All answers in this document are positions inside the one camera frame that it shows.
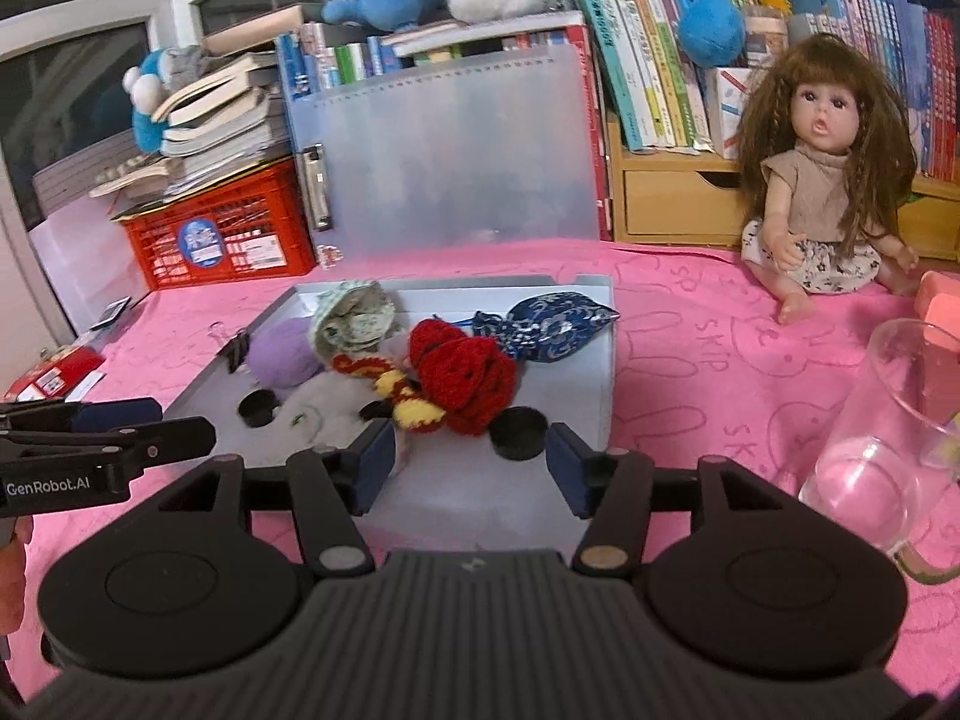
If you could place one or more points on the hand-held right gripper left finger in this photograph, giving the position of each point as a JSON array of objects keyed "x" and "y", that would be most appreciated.
[{"x": 371, "y": 465}]

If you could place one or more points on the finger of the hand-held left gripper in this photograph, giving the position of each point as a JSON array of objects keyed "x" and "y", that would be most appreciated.
[
  {"x": 176, "y": 439},
  {"x": 120, "y": 414}
]

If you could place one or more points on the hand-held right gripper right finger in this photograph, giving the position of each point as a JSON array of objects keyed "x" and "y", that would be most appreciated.
[{"x": 570, "y": 469}]

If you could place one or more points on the black round lid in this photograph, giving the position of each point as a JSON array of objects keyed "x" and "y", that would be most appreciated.
[
  {"x": 517, "y": 431},
  {"x": 259, "y": 406}
]

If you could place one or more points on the yellow red striped knitted scarf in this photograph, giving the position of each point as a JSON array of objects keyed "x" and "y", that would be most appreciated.
[{"x": 416, "y": 412}]

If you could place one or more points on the fluffy white plush toy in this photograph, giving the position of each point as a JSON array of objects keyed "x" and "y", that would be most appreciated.
[{"x": 330, "y": 405}]

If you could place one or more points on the white cardboard box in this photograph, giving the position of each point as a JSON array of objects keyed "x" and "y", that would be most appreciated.
[{"x": 480, "y": 502}]

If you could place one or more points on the red knitted piece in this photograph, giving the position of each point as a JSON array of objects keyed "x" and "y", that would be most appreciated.
[{"x": 465, "y": 367}]

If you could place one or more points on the purple plush toy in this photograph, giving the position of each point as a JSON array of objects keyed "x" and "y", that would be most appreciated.
[{"x": 281, "y": 352}]

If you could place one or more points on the green checked cloth pouch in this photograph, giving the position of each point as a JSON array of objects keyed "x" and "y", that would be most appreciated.
[{"x": 352, "y": 315}]

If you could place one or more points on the red flat packet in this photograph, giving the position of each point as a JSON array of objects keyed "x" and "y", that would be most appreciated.
[{"x": 52, "y": 379}]

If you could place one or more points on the small dark card pack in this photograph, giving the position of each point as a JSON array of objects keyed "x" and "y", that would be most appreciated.
[{"x": 111, "y": 313}]

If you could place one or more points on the black binder clip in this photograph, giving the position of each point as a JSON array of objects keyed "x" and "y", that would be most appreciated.
[{"x": 238, "y": 352}]

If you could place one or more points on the white paper sheet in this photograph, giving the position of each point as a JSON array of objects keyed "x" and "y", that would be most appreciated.
[{"x": 82, "y": 270}]

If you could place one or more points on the pink bunny-print blanket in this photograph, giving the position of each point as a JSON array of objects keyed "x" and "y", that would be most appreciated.
[{"x": 712, "y": 360}]

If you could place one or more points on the red plastic crate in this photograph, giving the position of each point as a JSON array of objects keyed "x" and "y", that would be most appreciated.
[{"x": 247, "y": 210}]

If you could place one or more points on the wooden drawer organizer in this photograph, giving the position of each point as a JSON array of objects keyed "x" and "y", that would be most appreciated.
[{"x": 667, "y": 202}]

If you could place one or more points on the clear glass cup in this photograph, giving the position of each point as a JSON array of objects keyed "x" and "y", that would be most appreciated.
[{"x": 862, "y": 480}]

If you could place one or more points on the stack of books and papers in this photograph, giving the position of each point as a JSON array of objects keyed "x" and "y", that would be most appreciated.
[{"x": 217, "y": 120}]

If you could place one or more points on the small blue white plush toy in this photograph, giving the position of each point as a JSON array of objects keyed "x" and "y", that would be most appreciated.
[{"x": 154, "y": 97}]

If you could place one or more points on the translucent plastic clipboard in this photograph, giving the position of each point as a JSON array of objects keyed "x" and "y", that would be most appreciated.
[{"x": 465, "y": 157}]

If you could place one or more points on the white-framed glass window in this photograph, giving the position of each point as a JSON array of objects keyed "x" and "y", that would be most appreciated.
[{"x": 75, "y": 90}]

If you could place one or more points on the long-haired baby doll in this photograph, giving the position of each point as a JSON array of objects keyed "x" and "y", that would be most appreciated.
[{"x": 817, "y": 187}]

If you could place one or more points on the white printed carton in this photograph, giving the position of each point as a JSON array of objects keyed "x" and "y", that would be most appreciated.
[{"x": 727, "y": 112}]

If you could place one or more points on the pink plastic block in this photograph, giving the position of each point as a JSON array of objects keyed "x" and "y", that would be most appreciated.
[{"x": 941, "y": 307}]

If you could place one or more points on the row of thin books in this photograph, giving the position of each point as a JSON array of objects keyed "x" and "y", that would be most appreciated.
[{"x": 352, "y": 60}]

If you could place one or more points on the row of upright books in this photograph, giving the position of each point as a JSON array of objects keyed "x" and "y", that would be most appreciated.
[{"x": 652, "y": 52}]

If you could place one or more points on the large blue white plush toy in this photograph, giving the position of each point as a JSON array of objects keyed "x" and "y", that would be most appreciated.
[{"x": 712, "y": 30}]

